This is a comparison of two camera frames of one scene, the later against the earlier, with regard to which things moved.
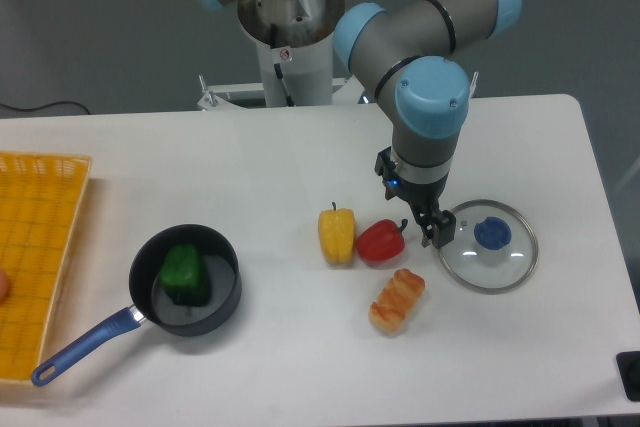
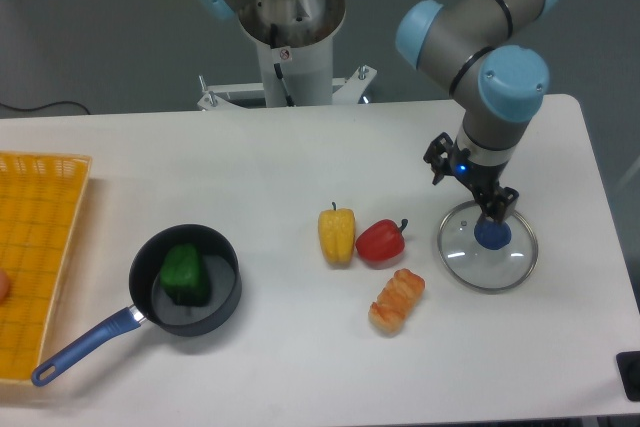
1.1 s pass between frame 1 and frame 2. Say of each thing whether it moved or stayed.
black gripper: moved
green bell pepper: stayed
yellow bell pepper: stayed
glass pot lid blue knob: stayed
